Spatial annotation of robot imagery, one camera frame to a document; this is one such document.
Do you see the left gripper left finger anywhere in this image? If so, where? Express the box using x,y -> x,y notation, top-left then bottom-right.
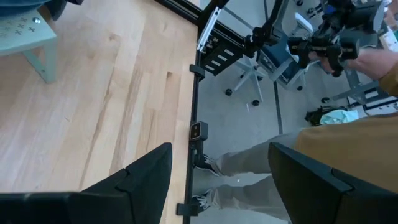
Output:
0,142 -> 174,224

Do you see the blue denim baseball cap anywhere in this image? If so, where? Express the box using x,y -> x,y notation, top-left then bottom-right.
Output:
0,0 -> 50,16

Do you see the small black table camera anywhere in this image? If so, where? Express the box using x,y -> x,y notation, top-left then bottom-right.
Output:
188,121 -> 208,150

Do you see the black aluminium table frame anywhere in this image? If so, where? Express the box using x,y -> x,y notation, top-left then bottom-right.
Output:
154,0 -> 249,224

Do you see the black bag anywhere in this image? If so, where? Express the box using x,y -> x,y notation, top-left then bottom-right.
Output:
304,105 -> 360,127

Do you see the person's forearm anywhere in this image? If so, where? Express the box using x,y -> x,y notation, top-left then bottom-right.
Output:
343,46 -> 398,96

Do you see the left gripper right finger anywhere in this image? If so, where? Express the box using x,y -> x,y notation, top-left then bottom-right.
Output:
267,142 -> 398,224

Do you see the pale green perforated metal shelf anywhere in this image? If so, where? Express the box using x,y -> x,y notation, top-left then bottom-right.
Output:
0,7 -> 59,84

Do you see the blue grey office chair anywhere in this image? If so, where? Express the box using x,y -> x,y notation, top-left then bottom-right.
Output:
225,12 -> 315,106

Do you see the person's hand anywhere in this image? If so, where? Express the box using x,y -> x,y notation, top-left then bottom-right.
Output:
307,49 -> 338,75

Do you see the silver aluminium bracket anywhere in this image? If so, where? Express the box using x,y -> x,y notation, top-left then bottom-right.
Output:
196,6 -> 222,52

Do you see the grey desk base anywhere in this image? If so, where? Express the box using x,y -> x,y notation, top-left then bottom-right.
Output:
322,70 -> 398,105

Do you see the person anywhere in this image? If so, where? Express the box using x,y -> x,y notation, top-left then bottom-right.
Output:
191,113 -> 398,222

